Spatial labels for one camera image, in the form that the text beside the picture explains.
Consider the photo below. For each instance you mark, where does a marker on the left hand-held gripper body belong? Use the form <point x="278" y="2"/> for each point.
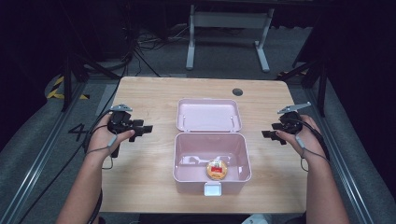
<point x="119" y="122"/>

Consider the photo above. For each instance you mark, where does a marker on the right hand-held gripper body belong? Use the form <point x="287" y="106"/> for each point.
<point x="291" y="123"/>

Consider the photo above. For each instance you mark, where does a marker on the pink plastic storage box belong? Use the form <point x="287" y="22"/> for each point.
<point x="211" y="146"/>

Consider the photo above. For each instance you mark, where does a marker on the round orange tin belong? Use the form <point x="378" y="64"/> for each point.
<point x="217" y="170"/>

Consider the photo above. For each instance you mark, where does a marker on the person's right hand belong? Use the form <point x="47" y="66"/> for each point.
<point x="306" y="137"/>

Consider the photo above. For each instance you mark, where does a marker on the person's left hand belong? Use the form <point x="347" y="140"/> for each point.
<point x="100" y="137"/>

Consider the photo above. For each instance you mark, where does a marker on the black tripod stand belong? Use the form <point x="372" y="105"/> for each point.
<point x="67" y="81"/>
<point x="320" y="87"/>

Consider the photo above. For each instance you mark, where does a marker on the metal floor rail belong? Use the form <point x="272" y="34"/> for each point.
<point x="345" y="161"/>
<point x="37" y="161"/>

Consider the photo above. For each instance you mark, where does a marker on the grey metal table frame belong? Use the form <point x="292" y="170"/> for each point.
<point x="229" y="20"/>

